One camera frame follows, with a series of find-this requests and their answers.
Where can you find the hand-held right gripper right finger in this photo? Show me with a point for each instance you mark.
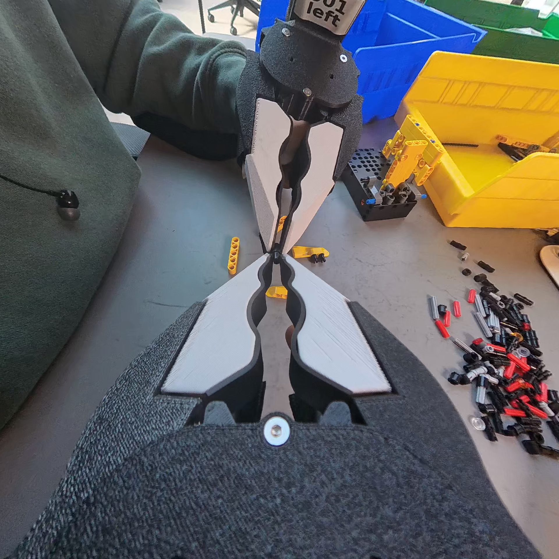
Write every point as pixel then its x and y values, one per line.
pixel 340 345

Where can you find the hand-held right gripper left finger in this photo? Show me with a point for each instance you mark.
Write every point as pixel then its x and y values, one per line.
pixel 214 345

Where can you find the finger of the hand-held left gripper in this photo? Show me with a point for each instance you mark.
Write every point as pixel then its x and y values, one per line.
pixel 264 166
pixel 325 166

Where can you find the yellow curved lego panel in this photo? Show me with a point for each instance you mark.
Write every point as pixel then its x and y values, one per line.
pixel 305 251
pixel 276 291

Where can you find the pile of small lego connectors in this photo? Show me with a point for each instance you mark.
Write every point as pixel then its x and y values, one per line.
pixel 506 362

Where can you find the person's left forearm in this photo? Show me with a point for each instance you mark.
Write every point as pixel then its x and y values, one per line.
pixel 153 65

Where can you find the yellow lego beam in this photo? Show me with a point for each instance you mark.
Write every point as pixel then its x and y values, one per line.
pixel 233 255
pixel 282 222

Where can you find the black and yellow lego assembly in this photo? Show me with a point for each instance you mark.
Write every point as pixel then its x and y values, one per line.
pixel 371 209

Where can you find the black lego axle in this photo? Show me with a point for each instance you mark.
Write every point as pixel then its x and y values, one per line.
pixel 458 144

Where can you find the black yellow lego subassembly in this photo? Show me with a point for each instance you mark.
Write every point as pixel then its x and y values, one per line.
pixel 519 149

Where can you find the person's left hand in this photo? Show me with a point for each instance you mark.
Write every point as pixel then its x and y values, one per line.
pixel 296 144

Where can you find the person's right hand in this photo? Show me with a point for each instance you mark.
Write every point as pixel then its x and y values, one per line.
pixel 289 338

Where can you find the black office chair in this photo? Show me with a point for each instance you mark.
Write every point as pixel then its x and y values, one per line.
pixel 231 13

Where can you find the blue plastic bin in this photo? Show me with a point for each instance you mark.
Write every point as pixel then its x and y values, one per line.
pixel 406 56

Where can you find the grey mesh chair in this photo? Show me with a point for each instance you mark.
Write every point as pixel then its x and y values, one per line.
pixel 131 139

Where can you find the yellow plastic bin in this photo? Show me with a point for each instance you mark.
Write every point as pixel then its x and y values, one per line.
pixel 493 205

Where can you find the green plastic bin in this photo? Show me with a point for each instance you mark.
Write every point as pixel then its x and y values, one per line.
pixel 511 39

